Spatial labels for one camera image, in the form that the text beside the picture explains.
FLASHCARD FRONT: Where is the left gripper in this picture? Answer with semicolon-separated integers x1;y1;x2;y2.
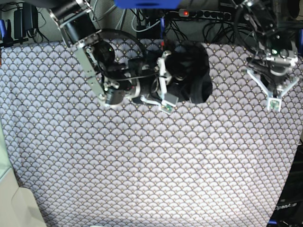
247;33;300;112

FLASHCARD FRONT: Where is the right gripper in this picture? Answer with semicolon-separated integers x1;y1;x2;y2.
101;50;178;114

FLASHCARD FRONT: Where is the dark grey T-shirt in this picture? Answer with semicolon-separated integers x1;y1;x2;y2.
165;43;213;104

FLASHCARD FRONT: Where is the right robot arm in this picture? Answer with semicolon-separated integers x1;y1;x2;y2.
48;0;178;114

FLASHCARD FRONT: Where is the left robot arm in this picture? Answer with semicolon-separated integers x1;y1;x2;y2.
234;0;303;112

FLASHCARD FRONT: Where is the blue box at top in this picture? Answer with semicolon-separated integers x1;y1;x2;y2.
114;0;180;9

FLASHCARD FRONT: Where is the black power strip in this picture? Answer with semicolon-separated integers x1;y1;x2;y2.
178;9;232;21

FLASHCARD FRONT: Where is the fan-patterned table cloth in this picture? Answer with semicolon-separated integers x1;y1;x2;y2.
0;42;303;227

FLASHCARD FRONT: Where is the black OpenArm base box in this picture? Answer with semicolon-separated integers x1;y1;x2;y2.
267;144;303;227

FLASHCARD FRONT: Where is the black power adapter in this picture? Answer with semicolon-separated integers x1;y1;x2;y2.
13;3;38;39

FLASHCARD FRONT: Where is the beige plastic bin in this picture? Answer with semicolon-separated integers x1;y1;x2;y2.
0;130;46;227

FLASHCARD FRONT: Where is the blue clamp handle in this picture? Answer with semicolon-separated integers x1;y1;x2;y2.
160;17;165;40

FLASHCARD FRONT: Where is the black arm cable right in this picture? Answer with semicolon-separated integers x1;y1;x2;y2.
94;28;147;81

